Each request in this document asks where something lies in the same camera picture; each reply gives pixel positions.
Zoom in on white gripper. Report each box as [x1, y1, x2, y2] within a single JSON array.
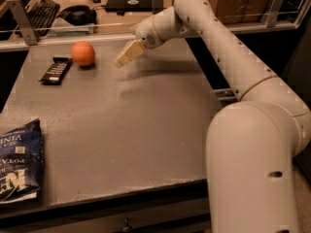
[[115, 16, 164, 68]]

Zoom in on orange fruit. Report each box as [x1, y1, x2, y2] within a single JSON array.
[[71, 42, 95, 66]]

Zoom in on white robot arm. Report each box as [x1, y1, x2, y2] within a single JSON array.
[[117, 0, 311, 233]]

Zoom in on black rxbar chocolate bar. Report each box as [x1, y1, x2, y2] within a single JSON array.
[[39, 57, 73, 85]]

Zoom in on black laptop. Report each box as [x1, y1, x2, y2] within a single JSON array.
[[105, 0, 153, 12]]

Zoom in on black headphones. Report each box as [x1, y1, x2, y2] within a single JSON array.
[[58, 5, 97, 26]]

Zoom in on black keyboard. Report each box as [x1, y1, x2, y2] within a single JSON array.
[[27, 0, 60, 36]]

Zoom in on cardboard box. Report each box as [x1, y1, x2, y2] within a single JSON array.
[[209, 0, 270, 24]]

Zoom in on blue chip bag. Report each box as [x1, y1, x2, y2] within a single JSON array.
[[0, 119, 44, 204]]

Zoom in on middle metal bracket post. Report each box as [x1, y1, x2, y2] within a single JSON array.
[[152, 0, 163, 15]]

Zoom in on metal bracket post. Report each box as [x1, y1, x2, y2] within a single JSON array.
[[152, 0, 163, 15], [262, 0, 284, 27], [7, 0, 39, 46]]

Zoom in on metal rail shelf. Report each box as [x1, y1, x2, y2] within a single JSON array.
[[214, 88, 236, 101]]

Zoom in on left metal bracket post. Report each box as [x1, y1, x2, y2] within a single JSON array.
[[7, 0, 39, 46]]

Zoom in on right metal bracket post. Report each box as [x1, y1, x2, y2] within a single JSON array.
[[262, 0, 284, 27]]

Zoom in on grey drawer with handle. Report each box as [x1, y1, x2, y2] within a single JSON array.
[[1, 198, 211, 233]]

